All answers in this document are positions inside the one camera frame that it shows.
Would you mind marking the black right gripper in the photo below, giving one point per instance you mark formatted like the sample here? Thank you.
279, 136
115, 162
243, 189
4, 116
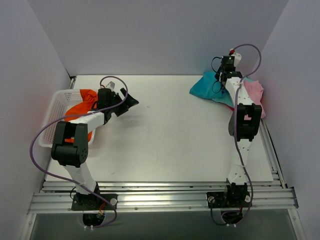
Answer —
222, 77

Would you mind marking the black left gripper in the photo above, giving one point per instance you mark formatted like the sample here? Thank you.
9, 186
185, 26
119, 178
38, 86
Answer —
122, 101

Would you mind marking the teal blue t-shirt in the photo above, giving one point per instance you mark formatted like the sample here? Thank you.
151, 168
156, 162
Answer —
208, 87

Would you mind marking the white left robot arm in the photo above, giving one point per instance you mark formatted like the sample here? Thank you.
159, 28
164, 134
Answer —
71, 138

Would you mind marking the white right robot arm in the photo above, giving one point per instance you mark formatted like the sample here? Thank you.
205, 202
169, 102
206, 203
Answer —
243, 125

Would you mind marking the orange t-shirt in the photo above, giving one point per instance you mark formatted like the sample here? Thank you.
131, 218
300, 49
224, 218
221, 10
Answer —
89, 101

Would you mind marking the mint green folded t-shirt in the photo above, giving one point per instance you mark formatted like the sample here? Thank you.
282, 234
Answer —
225, 99

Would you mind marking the pink folded t-shirt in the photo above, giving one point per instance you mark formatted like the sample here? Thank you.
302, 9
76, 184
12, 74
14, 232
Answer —
253, 88

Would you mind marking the white plastic basket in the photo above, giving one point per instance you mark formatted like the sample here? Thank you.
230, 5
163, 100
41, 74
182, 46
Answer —
61, 102

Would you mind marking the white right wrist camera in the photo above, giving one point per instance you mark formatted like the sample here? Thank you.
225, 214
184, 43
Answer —
237, 57

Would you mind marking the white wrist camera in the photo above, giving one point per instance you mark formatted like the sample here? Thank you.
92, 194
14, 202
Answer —
110, 85
237, 57

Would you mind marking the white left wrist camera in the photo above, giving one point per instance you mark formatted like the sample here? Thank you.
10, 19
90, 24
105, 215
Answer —
110, 85

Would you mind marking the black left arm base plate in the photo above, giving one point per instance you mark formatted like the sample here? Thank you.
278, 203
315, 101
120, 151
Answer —
89, 202

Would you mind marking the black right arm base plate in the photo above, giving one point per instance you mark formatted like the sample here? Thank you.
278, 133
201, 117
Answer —
219, 199

